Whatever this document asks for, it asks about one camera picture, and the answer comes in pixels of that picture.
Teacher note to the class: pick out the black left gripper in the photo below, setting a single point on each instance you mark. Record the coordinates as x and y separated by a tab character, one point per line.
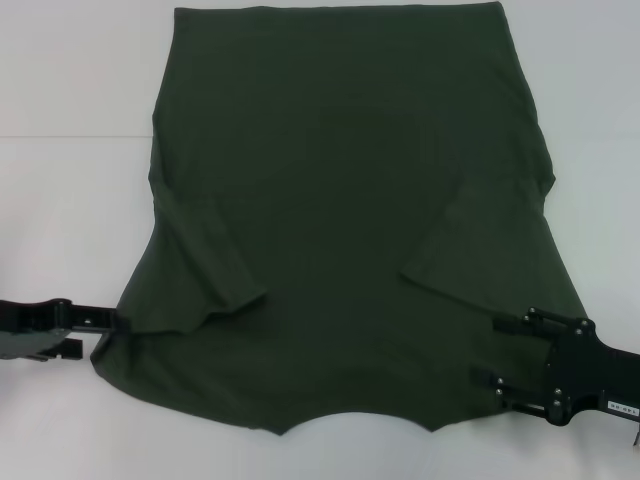
35	315

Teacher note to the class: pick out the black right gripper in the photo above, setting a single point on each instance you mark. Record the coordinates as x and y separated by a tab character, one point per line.
585	375

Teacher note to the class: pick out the dark green t-shirt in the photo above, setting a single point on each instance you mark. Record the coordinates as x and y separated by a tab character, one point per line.
340	200

